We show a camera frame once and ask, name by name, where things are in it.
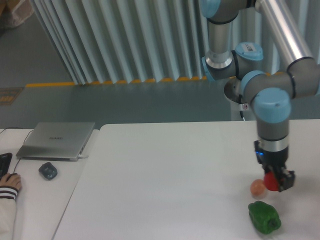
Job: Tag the green bell pepper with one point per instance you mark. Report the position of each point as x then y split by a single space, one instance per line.
264 217

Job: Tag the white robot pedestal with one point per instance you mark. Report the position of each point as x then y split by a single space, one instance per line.
239 110

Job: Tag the white folding partition screen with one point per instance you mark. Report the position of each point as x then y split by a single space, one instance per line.
128 40

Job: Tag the silver closed laptop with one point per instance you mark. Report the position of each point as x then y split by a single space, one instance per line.
57 141

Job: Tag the black computer mouse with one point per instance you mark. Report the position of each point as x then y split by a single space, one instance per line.
12 174

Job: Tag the white striped sleeve forearm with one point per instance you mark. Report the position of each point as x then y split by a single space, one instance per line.
7 211

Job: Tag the brown egg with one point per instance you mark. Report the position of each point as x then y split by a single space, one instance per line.
257 187

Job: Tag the person's hand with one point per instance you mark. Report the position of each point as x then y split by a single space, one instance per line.
14 182

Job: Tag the black keyboard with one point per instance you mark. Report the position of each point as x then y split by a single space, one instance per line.
5 161

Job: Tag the cardboard box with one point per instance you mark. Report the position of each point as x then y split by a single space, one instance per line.
14 13

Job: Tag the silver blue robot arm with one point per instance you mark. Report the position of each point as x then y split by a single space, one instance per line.
269 96

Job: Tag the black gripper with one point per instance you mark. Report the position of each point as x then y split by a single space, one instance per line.
285 178

